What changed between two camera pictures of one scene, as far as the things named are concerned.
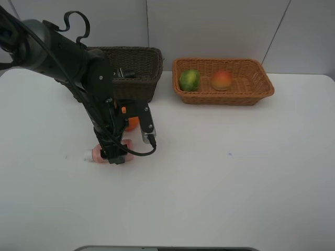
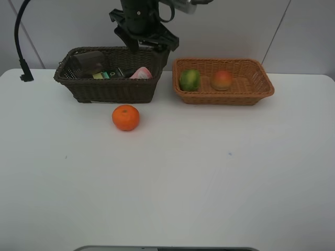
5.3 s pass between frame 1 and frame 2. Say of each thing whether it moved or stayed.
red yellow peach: stayed
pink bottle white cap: moved
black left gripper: moved
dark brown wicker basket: stayed
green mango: stayed
